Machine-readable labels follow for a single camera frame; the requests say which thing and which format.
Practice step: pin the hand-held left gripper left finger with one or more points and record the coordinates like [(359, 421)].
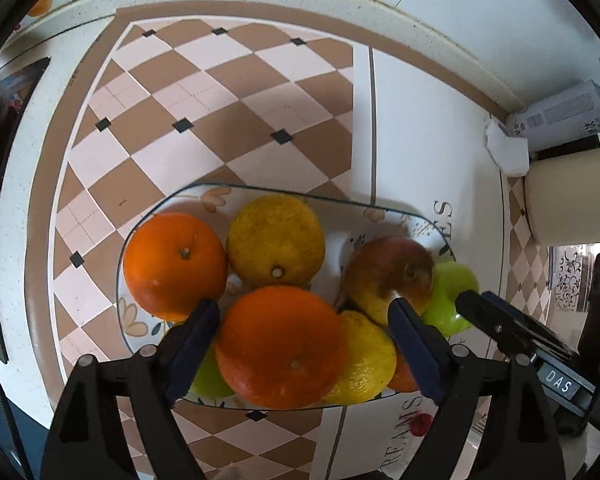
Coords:
[(195, 345)]

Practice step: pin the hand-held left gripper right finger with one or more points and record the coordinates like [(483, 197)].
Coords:
[(415, 350)]

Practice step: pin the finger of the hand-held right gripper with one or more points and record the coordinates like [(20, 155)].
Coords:
[(480, 310), (540, 327)]

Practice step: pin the brownish orange fruit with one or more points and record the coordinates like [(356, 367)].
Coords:
[(402, 376)]

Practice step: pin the green apple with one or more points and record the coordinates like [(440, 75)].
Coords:
[(207, 380), (450, 295)]

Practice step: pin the yellow citrus fruit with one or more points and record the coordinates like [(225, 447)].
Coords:
[(276, 240), (367, 360)]

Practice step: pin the red apple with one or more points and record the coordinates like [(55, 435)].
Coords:
[(385, 275)]

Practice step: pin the orange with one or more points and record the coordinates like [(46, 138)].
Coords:
[(175, 265), (280, 347)]

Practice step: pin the floral oval plate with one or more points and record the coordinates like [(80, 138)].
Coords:
[(336, 250)]

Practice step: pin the glass sliding door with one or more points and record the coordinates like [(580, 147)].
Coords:
[(575, 280)]

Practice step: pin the cream utensil holder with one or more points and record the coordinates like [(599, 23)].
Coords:
[(570, 200)]

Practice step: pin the white crumpled cloth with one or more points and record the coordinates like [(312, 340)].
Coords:
[(507, 152)]

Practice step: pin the grey spray can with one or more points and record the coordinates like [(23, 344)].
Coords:
[(560, 115)]

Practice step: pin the checkered table mat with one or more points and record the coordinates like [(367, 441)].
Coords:
[(180, 85)]

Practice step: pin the black gas stove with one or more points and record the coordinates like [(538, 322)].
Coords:
[(5, 110)]

